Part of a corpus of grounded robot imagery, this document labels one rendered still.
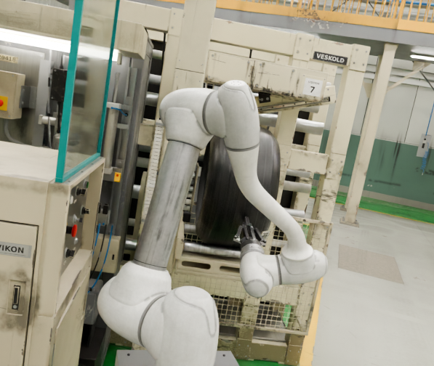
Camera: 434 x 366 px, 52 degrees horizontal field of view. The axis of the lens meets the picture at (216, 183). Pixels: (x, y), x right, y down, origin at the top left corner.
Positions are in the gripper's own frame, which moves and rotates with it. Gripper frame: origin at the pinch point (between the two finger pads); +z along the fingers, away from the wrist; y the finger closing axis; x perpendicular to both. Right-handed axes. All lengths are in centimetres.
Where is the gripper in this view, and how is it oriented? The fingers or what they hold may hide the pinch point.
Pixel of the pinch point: (246, 224)
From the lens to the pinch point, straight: 180.8
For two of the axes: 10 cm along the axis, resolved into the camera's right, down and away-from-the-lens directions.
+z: -0.3, -4.3, 9.0
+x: -1.9, 8.9, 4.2
